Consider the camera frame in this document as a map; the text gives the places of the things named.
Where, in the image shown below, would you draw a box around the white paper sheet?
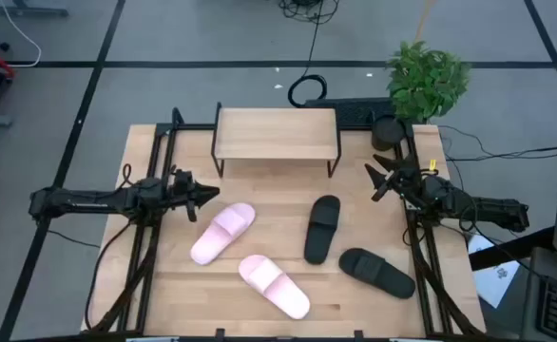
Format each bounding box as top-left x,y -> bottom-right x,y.
467,233 -> 522,309

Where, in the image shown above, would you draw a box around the black plant pot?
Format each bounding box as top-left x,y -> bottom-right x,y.
371,115 -> 407,152

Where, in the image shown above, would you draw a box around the thin black floor cable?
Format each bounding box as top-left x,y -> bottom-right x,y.
45,229 -> 102,249

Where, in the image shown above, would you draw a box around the black aluminium table frame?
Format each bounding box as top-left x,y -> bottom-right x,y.
84,106 -> 487,341

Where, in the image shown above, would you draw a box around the yellow hanging cable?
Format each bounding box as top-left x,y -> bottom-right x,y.
413,0 -> 435,44

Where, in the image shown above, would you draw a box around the coiled black cable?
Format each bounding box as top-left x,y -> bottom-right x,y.
286,0 -> 329,109

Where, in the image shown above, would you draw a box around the white floor cable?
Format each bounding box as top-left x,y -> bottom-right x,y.
0,0 -> 43,68

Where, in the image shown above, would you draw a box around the black metal beam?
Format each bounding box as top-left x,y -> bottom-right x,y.
468,226 -> 556,272

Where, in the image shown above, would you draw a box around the thick black cable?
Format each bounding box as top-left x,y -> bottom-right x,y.
84,220 -> 135,332

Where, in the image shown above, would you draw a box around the tangled black cable bundle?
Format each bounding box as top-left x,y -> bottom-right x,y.
278,0 -> 340,25

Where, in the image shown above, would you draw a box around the grey desk foot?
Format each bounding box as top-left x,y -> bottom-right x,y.
0,0 -> 69,18

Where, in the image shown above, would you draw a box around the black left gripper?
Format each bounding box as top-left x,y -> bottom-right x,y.
166,169 -> 221,209

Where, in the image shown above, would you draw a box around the thin black power cable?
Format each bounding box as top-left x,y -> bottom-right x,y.
437,123 -> 557,162

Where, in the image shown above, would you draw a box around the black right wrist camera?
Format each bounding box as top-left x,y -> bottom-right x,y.
371,173 -> 397,203

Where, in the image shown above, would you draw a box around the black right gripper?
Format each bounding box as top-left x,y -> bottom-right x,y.
364,153 -> 425,205

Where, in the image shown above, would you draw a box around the green leafy potted plant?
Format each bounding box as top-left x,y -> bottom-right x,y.
385,40 -> 472,123

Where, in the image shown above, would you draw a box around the pink slide sandal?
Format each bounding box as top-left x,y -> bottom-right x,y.
189,202 -> 257,267
238,254 -> 312,321

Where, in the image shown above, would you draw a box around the black slide sandal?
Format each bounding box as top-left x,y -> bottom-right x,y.
303,194 -> 342,266
337,247 -> 417,300

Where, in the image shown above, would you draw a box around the wooden shelf with black legs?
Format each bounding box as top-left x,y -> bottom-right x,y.
210,102 -> 342,180

